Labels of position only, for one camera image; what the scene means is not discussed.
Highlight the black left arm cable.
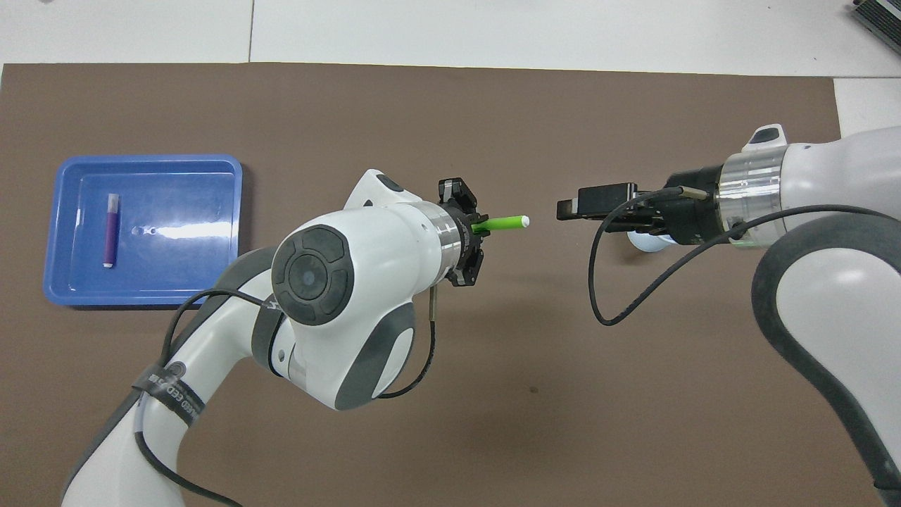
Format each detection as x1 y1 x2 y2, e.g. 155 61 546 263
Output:
134 285 437 507

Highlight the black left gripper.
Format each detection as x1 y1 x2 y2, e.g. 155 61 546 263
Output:
438 177 488 287

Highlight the brown table mat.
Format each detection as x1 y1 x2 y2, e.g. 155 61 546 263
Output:
0 62 886 507

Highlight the green marker pen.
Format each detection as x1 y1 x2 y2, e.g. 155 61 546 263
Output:
473 215 530 235

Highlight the purple marker pen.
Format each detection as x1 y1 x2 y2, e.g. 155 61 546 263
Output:
103 194 120 268

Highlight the translucent plastic cup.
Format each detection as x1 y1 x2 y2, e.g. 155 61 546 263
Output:
626 229 676 253

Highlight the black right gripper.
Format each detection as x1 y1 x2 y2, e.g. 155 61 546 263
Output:
556 165 729 246

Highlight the grey ribbed device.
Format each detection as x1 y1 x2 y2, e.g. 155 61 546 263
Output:
850 0 901 44

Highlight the blue plastic tray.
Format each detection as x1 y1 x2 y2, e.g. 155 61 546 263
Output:
44 154 244 307

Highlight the black left arm strap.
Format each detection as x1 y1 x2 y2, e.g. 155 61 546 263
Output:
132 363 205 423

